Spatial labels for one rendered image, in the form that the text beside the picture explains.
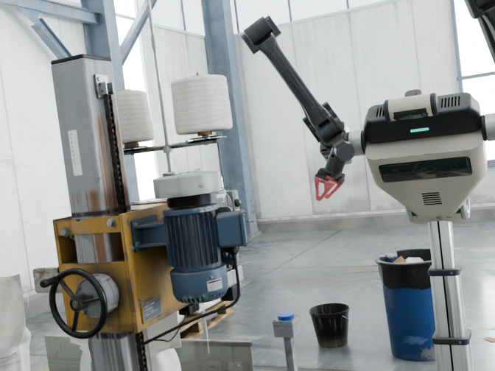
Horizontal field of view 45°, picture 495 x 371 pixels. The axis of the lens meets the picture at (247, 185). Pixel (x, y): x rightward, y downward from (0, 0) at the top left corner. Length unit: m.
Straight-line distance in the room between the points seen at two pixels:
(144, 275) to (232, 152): 8.99
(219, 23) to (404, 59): 3.26
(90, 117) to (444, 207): 1.26
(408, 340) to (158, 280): 2.63
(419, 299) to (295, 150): 6.69
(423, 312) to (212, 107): 2.65
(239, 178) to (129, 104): 8.79
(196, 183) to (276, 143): 8.99
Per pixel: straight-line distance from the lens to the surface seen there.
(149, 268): 1.65
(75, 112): 1.63
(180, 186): 1.50
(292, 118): 10.36
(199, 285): 1.55
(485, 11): 1.67
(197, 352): 2.48
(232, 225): 1.54
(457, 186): 2.13
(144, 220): 1.63
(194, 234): 1.53
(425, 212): 2.23
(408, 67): 9.87
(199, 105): 1.64
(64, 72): 1.66
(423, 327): 4.04
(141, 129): 1.80
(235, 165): 10.56
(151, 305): 1.65
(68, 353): 2.89
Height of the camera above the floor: 1.45
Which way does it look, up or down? 3 degrees down
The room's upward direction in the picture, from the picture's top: 7 degrees counter-clockwise
